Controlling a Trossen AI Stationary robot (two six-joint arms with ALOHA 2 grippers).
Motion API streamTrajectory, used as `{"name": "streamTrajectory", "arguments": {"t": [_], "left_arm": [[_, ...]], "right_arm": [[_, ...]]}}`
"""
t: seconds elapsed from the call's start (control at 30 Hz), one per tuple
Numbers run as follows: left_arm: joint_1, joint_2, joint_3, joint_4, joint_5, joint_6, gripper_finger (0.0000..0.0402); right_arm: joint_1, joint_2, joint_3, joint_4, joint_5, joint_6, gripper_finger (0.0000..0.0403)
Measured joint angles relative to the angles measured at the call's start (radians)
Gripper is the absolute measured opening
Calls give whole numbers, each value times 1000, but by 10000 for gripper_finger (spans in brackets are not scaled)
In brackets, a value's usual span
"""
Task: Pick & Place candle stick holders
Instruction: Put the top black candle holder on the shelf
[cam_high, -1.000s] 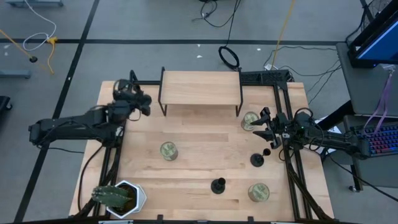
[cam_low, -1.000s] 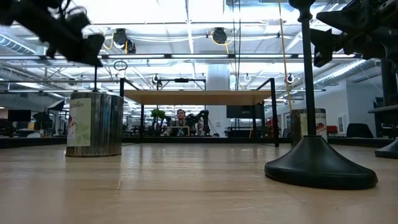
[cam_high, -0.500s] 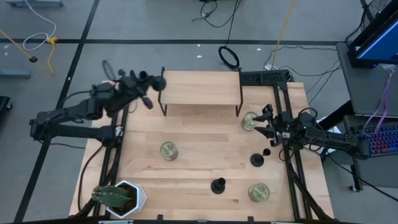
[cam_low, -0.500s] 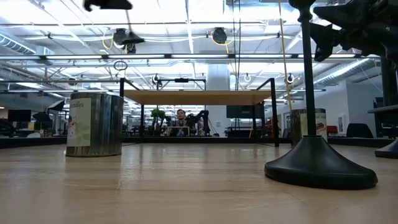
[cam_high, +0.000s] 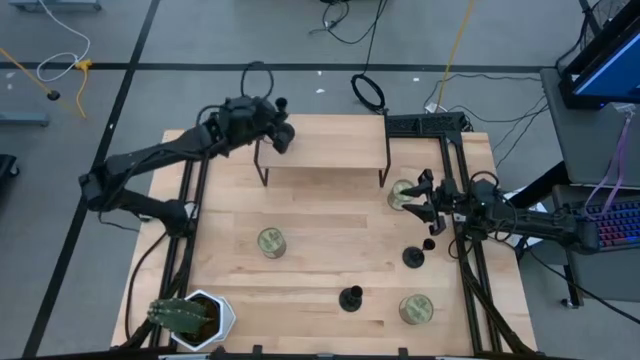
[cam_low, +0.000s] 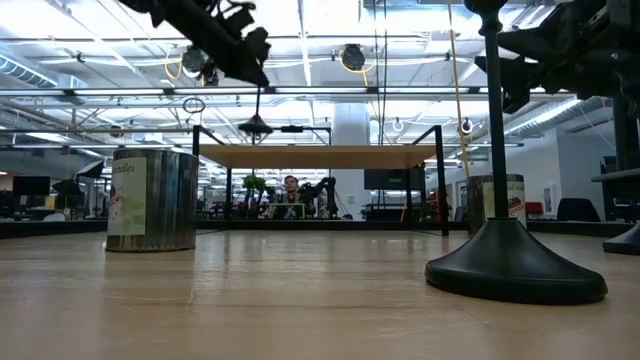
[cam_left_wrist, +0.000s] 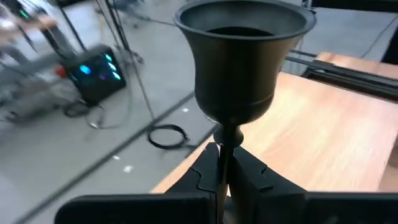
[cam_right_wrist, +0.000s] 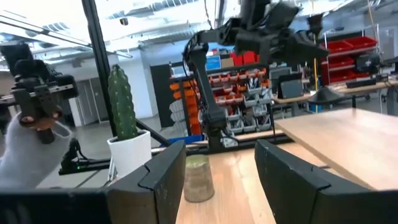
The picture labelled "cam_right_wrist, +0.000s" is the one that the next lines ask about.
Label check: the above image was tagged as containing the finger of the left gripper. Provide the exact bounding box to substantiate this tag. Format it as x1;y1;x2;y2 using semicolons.
279;30;330;63

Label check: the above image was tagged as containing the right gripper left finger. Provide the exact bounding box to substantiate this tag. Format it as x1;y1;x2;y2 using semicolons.
105;139;187;224

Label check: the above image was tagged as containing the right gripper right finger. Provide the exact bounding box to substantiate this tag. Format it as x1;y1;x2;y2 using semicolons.
254;139;398;224

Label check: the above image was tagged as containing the black candlestick holder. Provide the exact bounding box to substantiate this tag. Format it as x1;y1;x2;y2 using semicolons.
306;13;346;105

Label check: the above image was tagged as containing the person's forearm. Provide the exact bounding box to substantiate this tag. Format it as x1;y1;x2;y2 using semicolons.
0;113;73;189

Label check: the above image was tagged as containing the dark tablet screen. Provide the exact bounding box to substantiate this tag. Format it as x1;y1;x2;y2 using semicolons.
276;73;304;100

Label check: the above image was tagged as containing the red bin shelf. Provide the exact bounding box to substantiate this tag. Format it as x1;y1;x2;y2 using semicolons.
320;35;379;85

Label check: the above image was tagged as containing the white plant pot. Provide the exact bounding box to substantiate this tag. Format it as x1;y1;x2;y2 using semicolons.
106;129;152;180

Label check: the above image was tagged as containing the blue sign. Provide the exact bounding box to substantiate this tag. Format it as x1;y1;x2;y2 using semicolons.
205;55;222;71

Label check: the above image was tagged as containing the storage rack with bins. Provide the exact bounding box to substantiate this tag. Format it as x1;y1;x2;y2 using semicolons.
169;63;273;141

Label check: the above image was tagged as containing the wooden riser shelf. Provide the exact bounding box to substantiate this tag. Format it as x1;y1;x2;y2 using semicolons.
274;108;398;191

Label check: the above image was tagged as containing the wooden background table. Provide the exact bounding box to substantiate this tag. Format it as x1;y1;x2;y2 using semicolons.
272;79;398;107

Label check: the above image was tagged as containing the green cactus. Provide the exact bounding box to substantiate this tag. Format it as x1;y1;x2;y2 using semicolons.
107;63;139;142

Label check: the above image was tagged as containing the person's hand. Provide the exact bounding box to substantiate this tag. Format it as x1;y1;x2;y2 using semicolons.
19;111;63;132

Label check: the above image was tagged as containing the black aluminium rig frame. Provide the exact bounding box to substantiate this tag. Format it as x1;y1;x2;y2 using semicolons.
58;0;293;175

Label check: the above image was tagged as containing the black leader arm handle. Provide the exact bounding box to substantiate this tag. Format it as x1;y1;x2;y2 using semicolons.
0;42;80;145

